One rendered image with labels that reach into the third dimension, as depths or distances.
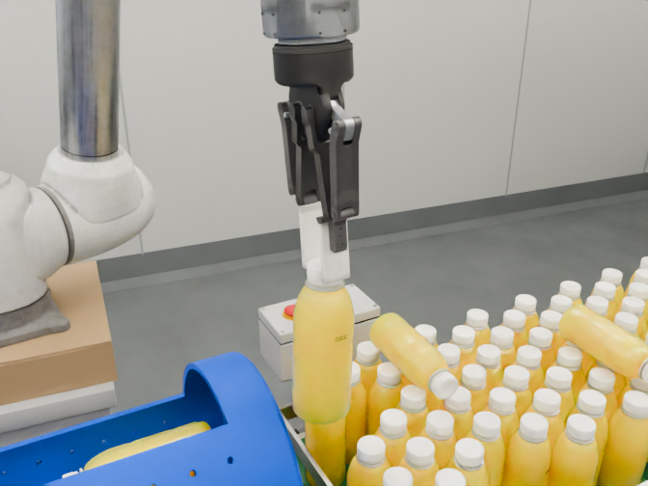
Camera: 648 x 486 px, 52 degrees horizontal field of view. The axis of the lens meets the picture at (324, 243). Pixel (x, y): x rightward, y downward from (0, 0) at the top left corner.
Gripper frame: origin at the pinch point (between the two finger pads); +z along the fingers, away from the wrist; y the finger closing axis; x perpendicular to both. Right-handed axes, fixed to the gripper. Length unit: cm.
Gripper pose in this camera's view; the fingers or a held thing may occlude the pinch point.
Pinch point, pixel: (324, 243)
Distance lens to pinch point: 69.4
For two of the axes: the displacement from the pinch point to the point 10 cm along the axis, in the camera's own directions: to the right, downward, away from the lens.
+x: 8.8, -2.2, 4.1
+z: 0.5, 9.3, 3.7
